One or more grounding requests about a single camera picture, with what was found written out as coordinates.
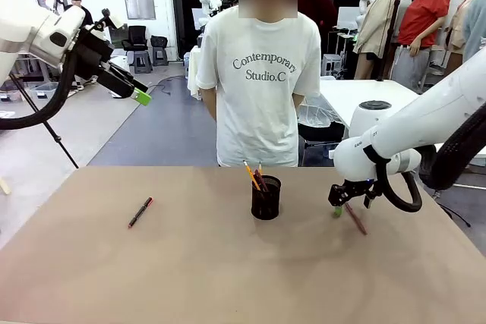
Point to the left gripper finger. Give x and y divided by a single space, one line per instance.
119 87
129 78

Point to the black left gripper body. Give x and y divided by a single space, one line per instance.
93 49

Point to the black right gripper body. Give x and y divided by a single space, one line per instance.
345 192

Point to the yellow pencil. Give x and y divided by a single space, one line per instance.
248 170
260 169

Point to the black marker with red cap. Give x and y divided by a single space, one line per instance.
140 212

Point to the person's left forearm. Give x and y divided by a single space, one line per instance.
298 99

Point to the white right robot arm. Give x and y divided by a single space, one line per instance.
417 111

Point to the person's right forearm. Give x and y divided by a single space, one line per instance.
209 102

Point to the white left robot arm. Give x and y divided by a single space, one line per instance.
23 32

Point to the black mesh pen holder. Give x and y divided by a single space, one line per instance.
266 206

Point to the seated person in black t-shirt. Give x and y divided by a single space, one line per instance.
85 16

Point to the black office chair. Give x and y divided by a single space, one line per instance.
136 33

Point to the black stool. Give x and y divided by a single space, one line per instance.
159 41

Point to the clear storage bin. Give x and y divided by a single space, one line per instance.
43 90

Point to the table with white cloth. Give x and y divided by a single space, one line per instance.
193 70

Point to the bin with clear plastic bag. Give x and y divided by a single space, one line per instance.
319 130

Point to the black tripod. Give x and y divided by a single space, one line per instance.
57 138

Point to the white side table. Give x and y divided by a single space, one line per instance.
341 92

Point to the person in white t-shirt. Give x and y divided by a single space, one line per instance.
258 119

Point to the white computer case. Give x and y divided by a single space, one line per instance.
332 64

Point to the wooden stick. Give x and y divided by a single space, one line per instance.
4 186

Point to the mannequin in beige jacket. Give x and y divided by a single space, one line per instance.
376 24

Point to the white background monitor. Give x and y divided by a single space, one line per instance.
347 16

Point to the mannequin in red shirt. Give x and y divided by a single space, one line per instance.
421 16

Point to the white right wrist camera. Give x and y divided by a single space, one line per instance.
370 199

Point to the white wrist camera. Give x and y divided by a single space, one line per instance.
114 19
370 199

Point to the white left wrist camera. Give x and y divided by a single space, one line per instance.
114 19

